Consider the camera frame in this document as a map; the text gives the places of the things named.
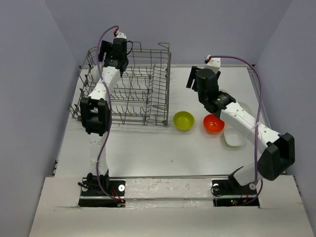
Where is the white round bowl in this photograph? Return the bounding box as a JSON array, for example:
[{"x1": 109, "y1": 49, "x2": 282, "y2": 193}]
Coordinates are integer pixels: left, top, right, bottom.
[
  {"x1": 238, "y1": 102, "x2": 254, "y2": 117},
  {"x1": 219, "y1": 89, "x2": 229, "y2": 94},
  {"x1": 90, "y1": 65, "x2": 100, "y2": 83}
]

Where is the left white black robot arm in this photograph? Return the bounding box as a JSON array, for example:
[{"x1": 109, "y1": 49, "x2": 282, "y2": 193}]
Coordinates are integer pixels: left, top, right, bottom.
[{"x1": 79, "y1": 34, "x2": 129, "y2": 196}]

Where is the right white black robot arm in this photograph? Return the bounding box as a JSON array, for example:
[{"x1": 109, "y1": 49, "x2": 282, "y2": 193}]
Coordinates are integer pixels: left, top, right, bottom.
[{"x1": 186, "y1": 66, "x2": 295, "y2": 194}]

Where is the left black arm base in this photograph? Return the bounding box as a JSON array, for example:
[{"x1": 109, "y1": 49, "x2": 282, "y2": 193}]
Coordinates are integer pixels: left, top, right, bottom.
[{"x1": 78, "y1": 173, "x2": 126, "y2": 208}]

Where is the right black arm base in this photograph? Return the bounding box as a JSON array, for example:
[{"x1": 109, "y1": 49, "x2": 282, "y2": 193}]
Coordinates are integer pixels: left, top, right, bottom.
[{"x1": 210, "y1": 179, "x2": 260, "y2": 207}]

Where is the lime green bowl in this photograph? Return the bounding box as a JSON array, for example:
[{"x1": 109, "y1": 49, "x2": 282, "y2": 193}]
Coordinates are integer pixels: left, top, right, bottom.
[{"x1": 173, "y1": 111, "x2": 195, "y2": 131}]

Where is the orange bowl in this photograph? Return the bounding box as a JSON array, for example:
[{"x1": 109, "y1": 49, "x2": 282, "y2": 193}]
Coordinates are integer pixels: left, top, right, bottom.
[{"x1": 203, "y1": 114, "x2": 225, "y2": 134}]

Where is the white square bowl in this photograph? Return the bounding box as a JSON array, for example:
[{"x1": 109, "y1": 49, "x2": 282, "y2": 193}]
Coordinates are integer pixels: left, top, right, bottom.
[{"x1": 224, "y1": 127, "x2": 246, "y2": 147}]

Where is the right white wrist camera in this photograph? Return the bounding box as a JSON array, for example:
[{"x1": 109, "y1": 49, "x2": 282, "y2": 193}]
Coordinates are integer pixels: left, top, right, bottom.
[{"x1": 204, "y1": 55, "x2": 221, "y2": 74}]

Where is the grey wire dish rack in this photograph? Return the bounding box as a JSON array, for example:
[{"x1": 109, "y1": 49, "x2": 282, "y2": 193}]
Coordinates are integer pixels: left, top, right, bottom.
[{"x1": 68, "y1": 41, "x2": 172, "y2": 127}]

